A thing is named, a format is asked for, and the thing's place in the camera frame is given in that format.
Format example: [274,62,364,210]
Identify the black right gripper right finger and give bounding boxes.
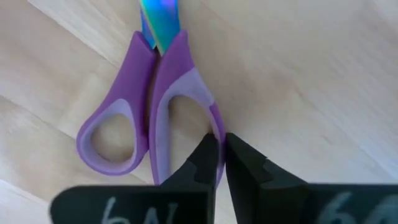
[224,132,398,224]

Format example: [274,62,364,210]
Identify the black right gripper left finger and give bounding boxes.
[49,133,220,224]

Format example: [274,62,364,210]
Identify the purple handled scissors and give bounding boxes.
[76,0,227,187]

